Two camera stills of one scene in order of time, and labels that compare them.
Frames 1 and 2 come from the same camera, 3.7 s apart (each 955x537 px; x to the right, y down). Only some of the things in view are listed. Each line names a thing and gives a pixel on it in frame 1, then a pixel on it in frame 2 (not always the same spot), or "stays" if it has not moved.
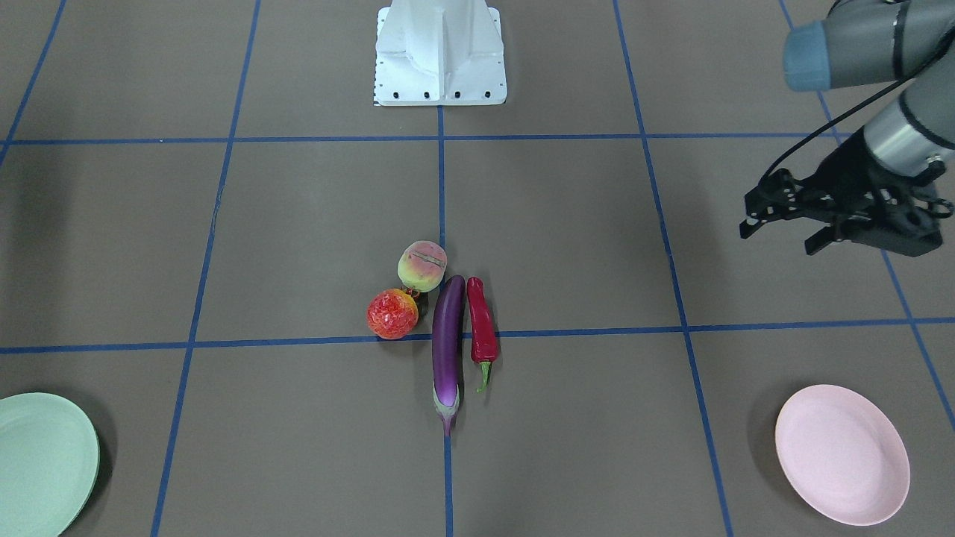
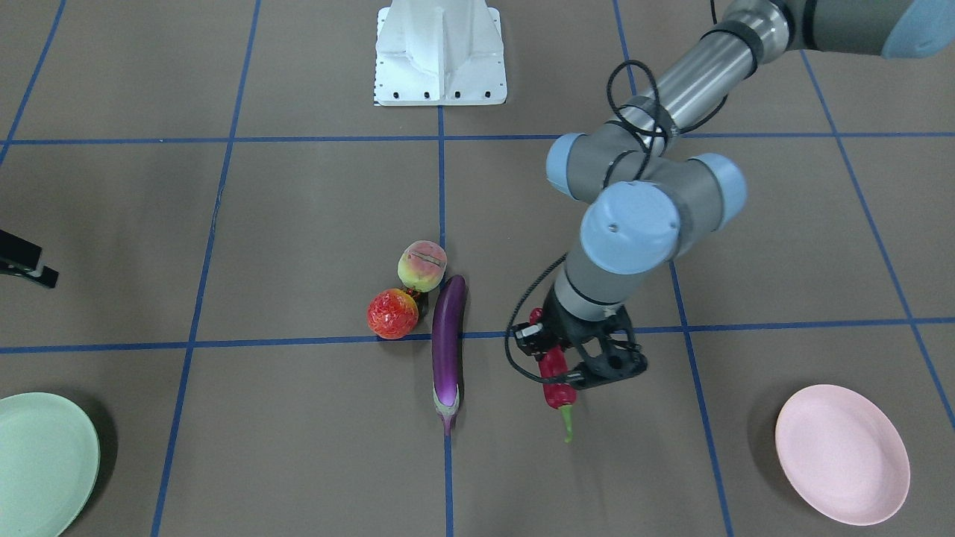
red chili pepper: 484,339 → 558,395
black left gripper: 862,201 → 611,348
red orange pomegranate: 392,314 stays
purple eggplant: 447,347 stays
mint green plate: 49,465 stays
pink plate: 842,455 stays
